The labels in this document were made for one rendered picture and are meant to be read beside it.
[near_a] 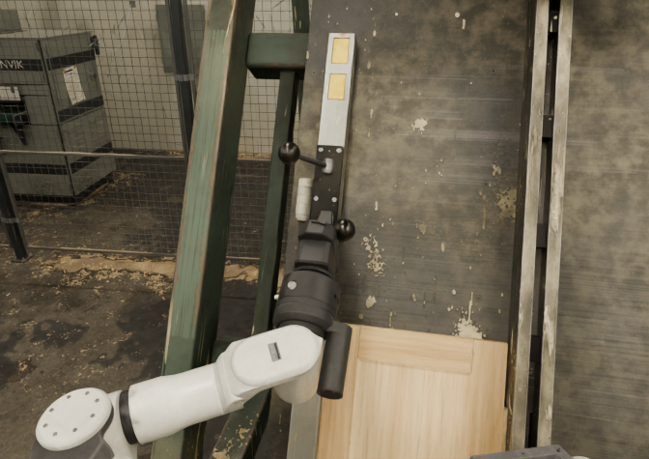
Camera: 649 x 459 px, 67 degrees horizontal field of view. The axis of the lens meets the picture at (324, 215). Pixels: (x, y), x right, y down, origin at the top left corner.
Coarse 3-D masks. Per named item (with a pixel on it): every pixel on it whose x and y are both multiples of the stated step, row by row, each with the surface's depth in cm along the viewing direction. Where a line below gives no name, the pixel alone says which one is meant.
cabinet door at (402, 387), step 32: (352, 352) 88; (384, 352) 87; (416, 352) 87; (448, 352) 86; (480, 352) 85; (352, 384) 88; (384, 384) 87; (416, 384) 86; (448, 384) 85; (480, 384) 84; (352, 416) 87; (384, 416) 87; (416, 416) 86; (448, 416) 85; (480, 416) 84; (320, 448) 87; (352, 448) 87; (384, 448) 86; (416, 448) 85; (448, 448) 84; (480, 448) 83
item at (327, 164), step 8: (288, 144) 80; (280, 152) 80; (288, 152) 80; (296, 152) 80; (288, 160) 81; (296, 160) 81; (304, 160) 85; (312, 160) 86; (320, 160) 88; (328, 160) 89; (328, 168) 89
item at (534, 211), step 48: (528, 0) 91; (528, 48) 88; (528, 96) 85; (528, 144) 82; (528, 192) 81; (528, 240) 81; (528, 288) 80; (528, 336) 79; (528, 384) 82; (528, 432) 81
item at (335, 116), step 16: (352, 48) 93; (336, 64) 93; (352, 64) 92; (352, 80) 94; (352, 96) 95; (336, 112) 92; (320, 128) 92; (336, 128) 91; (320, 144) 92; (336, 144) 91; (320, 400) 86; (304, 416) 86; (320, 416) 88; (304, 432) 86; (288, 448) 86; (304, 448) 86
